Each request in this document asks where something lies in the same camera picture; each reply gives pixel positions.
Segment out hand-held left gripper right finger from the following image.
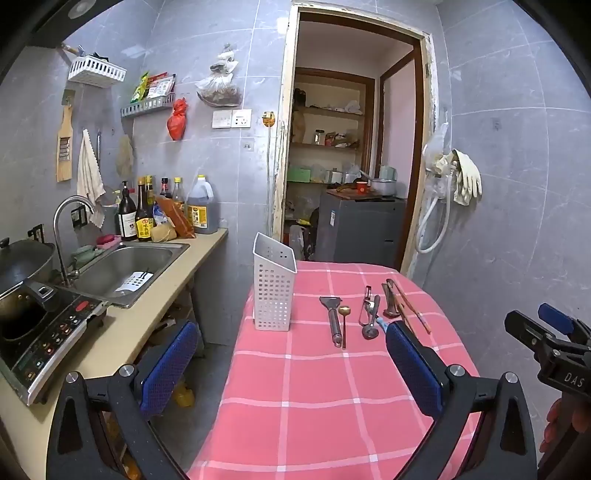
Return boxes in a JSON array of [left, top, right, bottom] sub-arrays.
[[385, 320, 539, 480]]

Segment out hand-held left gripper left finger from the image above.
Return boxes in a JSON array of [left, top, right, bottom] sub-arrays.
[[46, 320, 201, 480]]

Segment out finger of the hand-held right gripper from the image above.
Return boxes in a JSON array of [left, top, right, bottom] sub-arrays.
[[504, 310, 557, 366], [538, 302, 591, 346]]

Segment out round-headed metal utensil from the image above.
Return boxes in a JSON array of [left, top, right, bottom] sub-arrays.
[[361, 295, 382, 341]]

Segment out metal peeler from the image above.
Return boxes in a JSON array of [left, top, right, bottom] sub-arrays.
[[360, 285, 375, 324]]

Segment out gold spoon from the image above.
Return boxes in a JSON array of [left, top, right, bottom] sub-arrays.
[[338, 306, 352, 350]]

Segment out white perforated utensil holder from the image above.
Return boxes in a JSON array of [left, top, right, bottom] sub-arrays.
[[253, 232, 297, 332]]

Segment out person's right hand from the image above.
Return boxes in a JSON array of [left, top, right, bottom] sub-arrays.
[[540, 396, 591, 455]]

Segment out white slotted tray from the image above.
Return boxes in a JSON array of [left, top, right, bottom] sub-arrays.
[[113, 271, 155, 296]]

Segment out beige kitchen counter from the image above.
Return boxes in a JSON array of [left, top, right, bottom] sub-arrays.
[[0, 228, 229, 480]]

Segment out pink checked tablecloth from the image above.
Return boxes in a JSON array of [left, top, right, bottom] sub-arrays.
[[185, 261, 483, 480]]

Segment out steel sink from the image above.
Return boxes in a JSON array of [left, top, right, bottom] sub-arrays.
[[65, 242, 191, 309]]

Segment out induction cooktop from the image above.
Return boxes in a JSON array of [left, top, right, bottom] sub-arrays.
[[0, 284, 109, 407]]

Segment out green soap dish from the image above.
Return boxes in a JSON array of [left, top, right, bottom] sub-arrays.
[[69, 244, 105, 271]]

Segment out grey small fridge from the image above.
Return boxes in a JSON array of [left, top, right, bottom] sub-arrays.
[[315, 189, 407, 268]]

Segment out soy sauce bottle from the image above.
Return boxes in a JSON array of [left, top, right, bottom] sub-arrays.
[[134, 178, 154, 242]]

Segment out orange brown packet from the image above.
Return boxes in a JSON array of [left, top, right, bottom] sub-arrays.
[[154, 195, 197, 239]]

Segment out cooking oil jug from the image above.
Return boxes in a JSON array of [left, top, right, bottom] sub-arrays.
[[187, 174, 219, 234]]

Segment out cream rubber gloves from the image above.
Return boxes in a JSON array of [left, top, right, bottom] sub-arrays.
[[434, 148, 482, 206]]

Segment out steel faucet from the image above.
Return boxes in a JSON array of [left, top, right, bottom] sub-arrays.
[[53, 196, 95, 289]]

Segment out black wok with lid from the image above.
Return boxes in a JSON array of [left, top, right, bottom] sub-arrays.
[[0, 237, 58, 342]]

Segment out white pot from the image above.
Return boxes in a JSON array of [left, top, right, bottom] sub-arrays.
[[369, 166, 398, 197]]

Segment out wooden cutting board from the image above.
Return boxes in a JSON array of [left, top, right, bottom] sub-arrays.
[[327, 185, 384, 200]]

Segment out cream towel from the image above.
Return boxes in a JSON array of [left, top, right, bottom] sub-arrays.
[[76, 130, 107, 229]]

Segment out wooden grater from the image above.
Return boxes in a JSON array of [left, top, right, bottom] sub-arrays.
[[56, 104, 75, 183]]

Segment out red plastic bag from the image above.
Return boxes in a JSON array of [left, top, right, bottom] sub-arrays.
[[167, 98, 189, 141]]

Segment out wooden shelf unit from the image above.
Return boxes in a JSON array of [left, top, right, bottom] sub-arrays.
[[291, 67, 376, 185]]

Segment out clear bag of dried goods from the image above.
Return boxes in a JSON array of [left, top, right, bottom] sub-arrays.
[[196, 73, 243, 108]]

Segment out red white seasoning packet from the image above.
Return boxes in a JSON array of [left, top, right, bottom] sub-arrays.
[[148, 73, 176, 100]]

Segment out green snack packet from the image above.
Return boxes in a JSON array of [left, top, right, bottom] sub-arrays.
[[130, 71, 151, 103]]

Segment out small white plastic bag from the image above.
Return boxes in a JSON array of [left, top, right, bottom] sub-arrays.
[[210, 44, 240, 75]]

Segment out black range hood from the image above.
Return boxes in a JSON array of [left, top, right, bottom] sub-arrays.
[[18, 0, 162, 56]]

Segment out white hose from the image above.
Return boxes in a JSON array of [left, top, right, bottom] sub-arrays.
[[414, 185, 452, 254]]

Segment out clear plastic wall bag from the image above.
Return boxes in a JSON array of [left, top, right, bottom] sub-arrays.
[[422, 122, 451, 176]]

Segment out brown inner door frame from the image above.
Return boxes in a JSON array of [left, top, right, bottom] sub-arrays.
[[379, 46, 424, 199]]

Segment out wooden door frame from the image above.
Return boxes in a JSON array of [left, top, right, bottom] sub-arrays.
[[270, 2, 437, 278]]

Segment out grey wall rack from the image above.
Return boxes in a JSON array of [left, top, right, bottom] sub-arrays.
[[121, 92, 176, 118]]

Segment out white wall basket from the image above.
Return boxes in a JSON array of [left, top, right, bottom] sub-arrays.
[[68, 55, 127, 88]]

